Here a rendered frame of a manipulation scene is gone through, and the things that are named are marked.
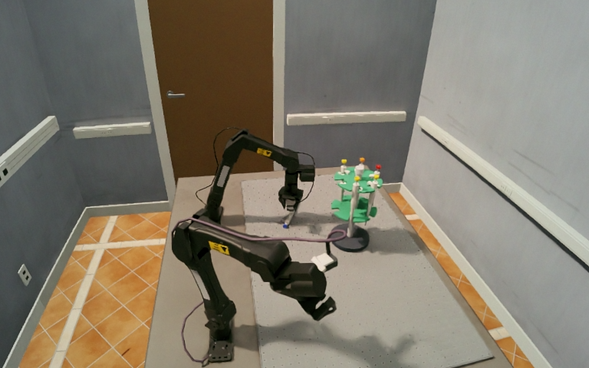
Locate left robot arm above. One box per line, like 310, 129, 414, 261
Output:
205, 128, 314, 224

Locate white pipette with blue button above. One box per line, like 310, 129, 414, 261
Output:
281, 211, 295, 228

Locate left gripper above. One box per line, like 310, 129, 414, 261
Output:
278, 182, 304, 209

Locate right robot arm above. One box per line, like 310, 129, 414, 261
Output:
171, 209, 338, 363

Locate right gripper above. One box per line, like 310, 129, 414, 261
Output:
291, 254, 337, 321

